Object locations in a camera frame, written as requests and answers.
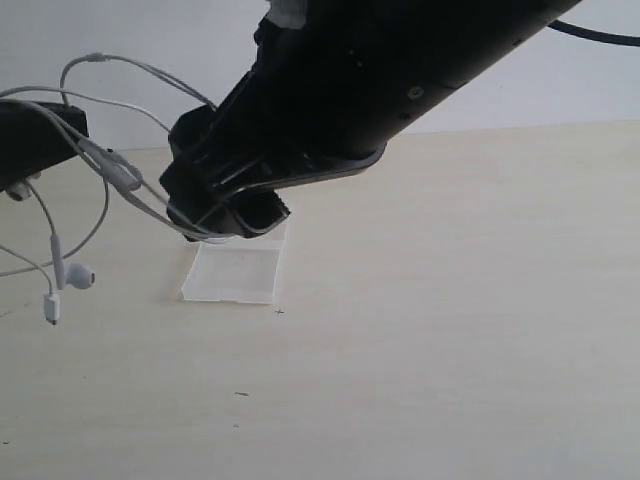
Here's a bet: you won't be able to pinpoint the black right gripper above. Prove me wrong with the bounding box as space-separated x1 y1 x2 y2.
160 72 385 240

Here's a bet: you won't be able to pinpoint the white wired earphones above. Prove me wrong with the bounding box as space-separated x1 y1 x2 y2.
1 52 231 326

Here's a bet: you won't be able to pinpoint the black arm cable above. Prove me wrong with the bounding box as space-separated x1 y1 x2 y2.
547 18 640 49

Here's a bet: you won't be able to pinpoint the clear plastic storage case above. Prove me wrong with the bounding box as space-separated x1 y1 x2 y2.
181 223 287 305

